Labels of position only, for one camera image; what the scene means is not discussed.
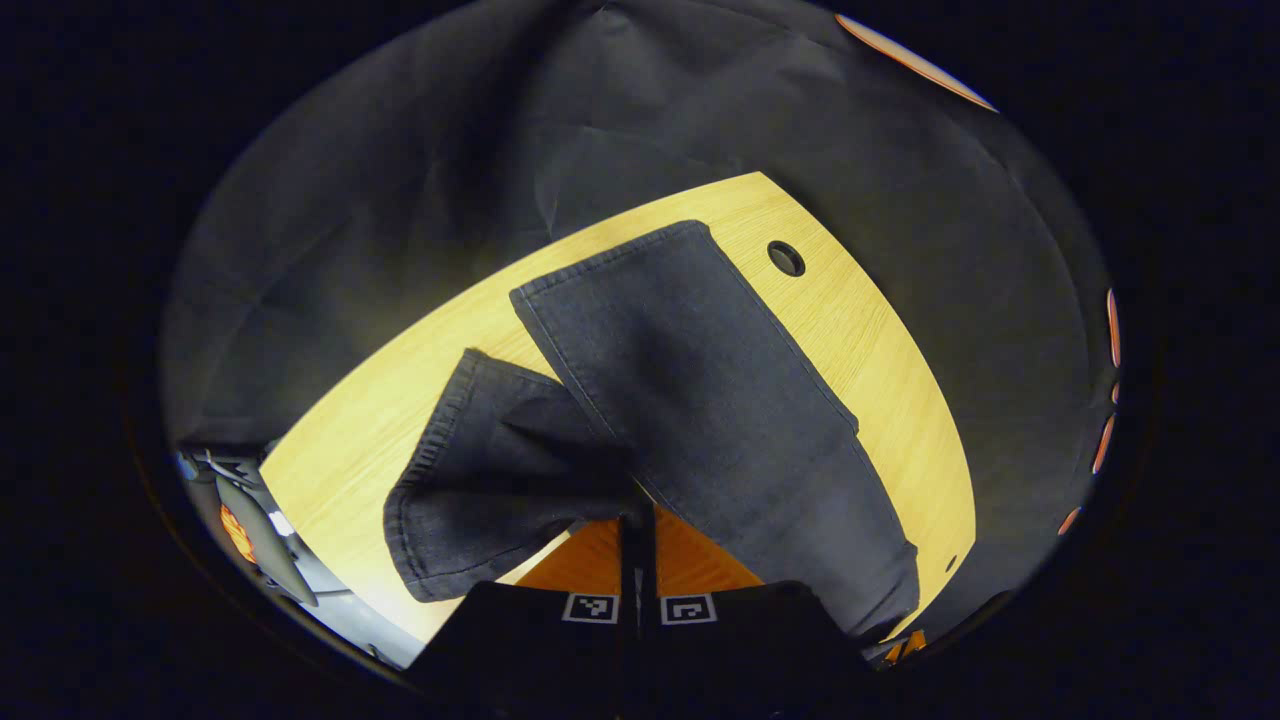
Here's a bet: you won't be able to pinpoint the dark jeans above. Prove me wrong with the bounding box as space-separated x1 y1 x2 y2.
383 220 921 641

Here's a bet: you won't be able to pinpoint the black backdrop cloth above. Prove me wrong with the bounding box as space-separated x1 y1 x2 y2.
160 0 1123 646

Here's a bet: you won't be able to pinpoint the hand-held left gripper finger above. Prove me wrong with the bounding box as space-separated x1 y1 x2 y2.
405 513 639 719
640 505 877 719

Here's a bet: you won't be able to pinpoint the dark grey equipment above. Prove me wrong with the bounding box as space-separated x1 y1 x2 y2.
178 448 321 608

